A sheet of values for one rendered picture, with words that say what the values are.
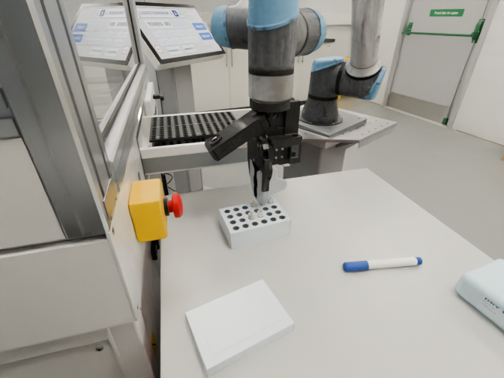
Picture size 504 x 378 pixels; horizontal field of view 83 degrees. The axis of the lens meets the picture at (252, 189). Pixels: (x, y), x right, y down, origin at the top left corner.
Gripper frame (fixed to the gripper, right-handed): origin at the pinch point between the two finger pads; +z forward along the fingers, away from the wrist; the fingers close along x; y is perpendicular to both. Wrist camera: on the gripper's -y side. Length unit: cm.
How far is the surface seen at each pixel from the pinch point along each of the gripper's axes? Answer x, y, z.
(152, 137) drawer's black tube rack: 19.7, -18.0, -8.7
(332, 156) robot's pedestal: 44, 51, 17
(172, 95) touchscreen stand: 116, -3, 4
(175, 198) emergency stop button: -6.9, -16.6, -8.1
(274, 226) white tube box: -7.1, 0.6, 2.3
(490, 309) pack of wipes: -33.6, 21.9, 3.1
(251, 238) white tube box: -7.1, -4.0, 3.7
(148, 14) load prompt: 114, -9, -33
